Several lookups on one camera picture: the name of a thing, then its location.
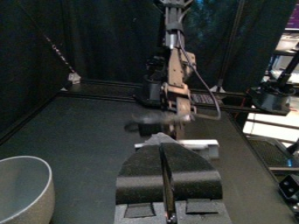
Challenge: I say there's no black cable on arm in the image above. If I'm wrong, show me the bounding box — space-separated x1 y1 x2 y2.
177 29 223 121

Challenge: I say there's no grey triangular chip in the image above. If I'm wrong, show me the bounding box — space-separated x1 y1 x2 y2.
143 131 182 147

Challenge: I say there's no grey speckled bowl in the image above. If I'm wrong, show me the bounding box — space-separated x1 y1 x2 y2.
0 155 56 224

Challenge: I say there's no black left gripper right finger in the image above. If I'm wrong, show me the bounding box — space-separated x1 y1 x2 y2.
161 142 234 224

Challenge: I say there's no white rectangular block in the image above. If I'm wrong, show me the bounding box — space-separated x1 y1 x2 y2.
134 138 221 161

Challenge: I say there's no black frame rail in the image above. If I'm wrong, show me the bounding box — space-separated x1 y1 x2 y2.
58 79 277 116

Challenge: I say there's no thin frame rod white foot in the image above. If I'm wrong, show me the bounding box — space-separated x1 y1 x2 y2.
210 0 249 94
15 0 83 86

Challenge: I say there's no black metal corner bracket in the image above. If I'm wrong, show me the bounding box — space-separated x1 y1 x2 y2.
277 174 299 214

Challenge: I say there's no black mesh panel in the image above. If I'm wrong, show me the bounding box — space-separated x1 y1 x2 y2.
247 137 299 177

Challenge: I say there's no black cloth curtain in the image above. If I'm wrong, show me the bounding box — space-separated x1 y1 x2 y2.
0 0 299 141

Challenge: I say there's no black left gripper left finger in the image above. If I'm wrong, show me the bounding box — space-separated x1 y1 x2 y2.
115 142 166 224

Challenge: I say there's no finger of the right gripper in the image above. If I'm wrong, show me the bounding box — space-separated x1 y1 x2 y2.
123 111 170 137
166 120 187 141

